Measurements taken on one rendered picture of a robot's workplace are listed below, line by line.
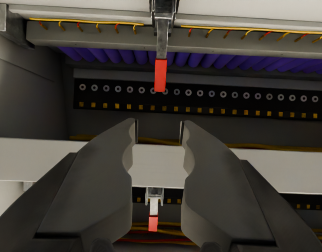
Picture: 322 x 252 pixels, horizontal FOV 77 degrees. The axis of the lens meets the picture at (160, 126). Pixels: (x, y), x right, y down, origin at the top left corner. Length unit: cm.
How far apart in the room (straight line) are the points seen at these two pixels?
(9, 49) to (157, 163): 22
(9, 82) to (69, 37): 9
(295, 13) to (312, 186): 18
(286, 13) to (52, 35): 25
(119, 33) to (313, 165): 26
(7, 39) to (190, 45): 21
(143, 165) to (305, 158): 17
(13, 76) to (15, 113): 5
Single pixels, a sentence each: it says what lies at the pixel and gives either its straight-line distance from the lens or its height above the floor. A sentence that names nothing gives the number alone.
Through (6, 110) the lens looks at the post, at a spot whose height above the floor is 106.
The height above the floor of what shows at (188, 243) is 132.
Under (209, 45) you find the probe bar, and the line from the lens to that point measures 26.
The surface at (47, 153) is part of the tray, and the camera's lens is 25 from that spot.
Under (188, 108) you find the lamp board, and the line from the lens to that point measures 36.
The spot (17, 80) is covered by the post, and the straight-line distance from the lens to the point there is 32.
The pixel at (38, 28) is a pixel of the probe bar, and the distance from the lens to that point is 29.
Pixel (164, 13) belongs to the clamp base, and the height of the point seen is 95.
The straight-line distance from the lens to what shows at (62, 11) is 26.
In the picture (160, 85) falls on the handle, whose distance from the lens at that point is 22.
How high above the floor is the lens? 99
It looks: 18 degrees up
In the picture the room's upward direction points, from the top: 177 degrees counter-clockwise
